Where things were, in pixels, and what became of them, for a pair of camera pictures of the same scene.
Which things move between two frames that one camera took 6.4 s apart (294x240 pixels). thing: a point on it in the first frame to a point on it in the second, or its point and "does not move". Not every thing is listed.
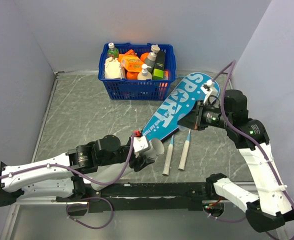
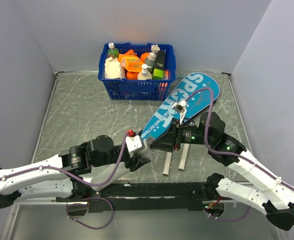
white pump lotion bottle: x=144 y=75 does not move
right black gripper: x=198 y=119 to x=175 y=138
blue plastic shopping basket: x=130 y=89 does not move
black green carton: x=158 y=73 does not move
